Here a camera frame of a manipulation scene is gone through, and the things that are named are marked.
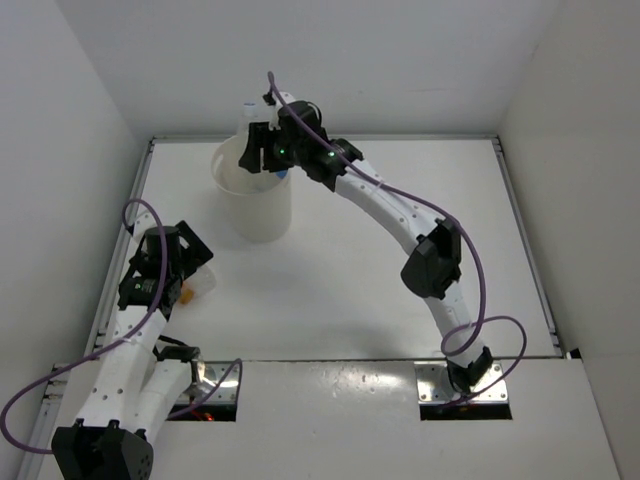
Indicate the white cylindrical bin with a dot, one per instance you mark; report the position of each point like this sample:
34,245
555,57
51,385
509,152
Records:
258,206

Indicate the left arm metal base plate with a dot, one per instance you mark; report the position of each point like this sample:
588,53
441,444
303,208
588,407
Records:
216,384

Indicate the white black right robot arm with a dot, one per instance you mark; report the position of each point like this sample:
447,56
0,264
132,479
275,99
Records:
432,243

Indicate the white slotted cable duct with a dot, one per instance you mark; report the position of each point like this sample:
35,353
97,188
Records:
56,386

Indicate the aluminium table edge rail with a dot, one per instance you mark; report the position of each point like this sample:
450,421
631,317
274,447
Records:
533,267

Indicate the clear crushed plastic bottle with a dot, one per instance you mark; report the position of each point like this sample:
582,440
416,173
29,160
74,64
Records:
248,139

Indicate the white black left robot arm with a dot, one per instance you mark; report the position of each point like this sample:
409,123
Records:
135,389

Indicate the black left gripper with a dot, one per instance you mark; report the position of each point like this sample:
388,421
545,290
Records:
196,254

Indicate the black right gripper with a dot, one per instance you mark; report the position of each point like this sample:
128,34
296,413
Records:
261,136

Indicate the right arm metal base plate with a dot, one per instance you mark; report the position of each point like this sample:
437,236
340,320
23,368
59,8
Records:
436,386

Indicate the clear bottle blue cap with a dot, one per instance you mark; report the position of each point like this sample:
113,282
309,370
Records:
201,282

